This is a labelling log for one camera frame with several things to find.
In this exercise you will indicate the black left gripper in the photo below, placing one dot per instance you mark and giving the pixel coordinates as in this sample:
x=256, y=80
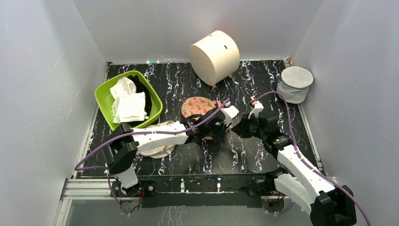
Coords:
x=216, y=136

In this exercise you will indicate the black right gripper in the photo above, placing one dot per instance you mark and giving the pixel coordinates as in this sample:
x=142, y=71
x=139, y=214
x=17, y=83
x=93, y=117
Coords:
x=247, y=125

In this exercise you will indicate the floral mesh laundry bag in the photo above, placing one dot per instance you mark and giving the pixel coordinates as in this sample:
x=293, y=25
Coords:
x=195, y=107

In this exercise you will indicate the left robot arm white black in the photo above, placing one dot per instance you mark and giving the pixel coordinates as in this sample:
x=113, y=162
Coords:
x=120, y=151

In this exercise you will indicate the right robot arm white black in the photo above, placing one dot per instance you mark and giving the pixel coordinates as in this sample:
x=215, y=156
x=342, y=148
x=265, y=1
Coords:
x=325, y=204

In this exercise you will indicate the beige round mesh laundry bag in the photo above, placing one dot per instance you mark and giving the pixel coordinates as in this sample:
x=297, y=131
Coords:
x=162, y=151

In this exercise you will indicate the white cylindrical mesh bag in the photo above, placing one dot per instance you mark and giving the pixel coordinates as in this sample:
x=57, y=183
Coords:
x=294, y=84

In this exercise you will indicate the cream cylindrical drum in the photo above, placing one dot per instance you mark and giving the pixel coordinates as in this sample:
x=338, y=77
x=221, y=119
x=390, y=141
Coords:
x=214, y=57

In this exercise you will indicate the black cloth in basin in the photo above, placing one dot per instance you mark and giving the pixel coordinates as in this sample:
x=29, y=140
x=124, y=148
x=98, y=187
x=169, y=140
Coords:
x=140, y=87

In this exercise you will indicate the white cloth in basin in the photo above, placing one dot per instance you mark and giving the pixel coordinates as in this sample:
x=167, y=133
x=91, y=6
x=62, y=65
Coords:
x=128, y=106

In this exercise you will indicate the green plastic basin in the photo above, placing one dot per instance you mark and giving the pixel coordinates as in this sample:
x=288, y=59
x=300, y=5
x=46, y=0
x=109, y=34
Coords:
x=105, y=100

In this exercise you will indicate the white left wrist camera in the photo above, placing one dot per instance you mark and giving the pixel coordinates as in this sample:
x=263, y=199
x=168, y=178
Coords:
x=230, y=113

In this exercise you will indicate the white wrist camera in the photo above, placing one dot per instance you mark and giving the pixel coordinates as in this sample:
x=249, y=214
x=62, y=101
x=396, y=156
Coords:
x=256, y=108
x=230, y=113

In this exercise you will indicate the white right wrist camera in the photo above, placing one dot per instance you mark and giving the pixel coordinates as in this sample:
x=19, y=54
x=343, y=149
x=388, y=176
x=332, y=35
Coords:
x=256, y=108

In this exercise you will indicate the aluminium base frame rail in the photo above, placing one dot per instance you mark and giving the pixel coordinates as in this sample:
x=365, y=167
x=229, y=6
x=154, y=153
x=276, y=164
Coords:
x=192, y=190

